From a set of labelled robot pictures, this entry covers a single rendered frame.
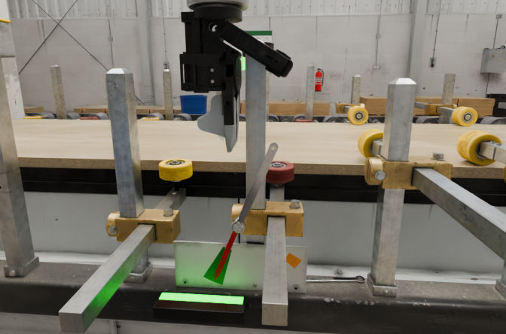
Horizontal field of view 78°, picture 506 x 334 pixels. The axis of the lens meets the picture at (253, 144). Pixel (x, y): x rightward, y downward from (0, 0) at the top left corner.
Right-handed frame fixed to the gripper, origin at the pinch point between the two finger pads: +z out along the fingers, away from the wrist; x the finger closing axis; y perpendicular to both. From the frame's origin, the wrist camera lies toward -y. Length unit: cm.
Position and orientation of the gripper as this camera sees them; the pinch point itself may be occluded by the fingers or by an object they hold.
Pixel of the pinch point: (233, 144)
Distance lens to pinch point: 50.4
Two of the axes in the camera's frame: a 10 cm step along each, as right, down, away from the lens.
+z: 0.0, 9.8, 2.2
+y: -10.0, -0.2, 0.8
